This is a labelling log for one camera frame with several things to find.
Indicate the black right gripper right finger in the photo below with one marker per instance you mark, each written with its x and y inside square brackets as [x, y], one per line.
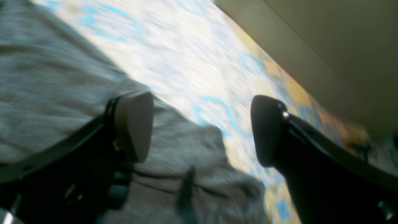
[327, 184]

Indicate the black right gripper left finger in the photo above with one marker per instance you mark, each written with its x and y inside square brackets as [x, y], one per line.
[78, 179]

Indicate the grey t-shirt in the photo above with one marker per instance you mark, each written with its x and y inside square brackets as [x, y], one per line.
[53, 81]

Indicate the patterned tablecloth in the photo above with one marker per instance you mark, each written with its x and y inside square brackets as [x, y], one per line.
[197, 59]

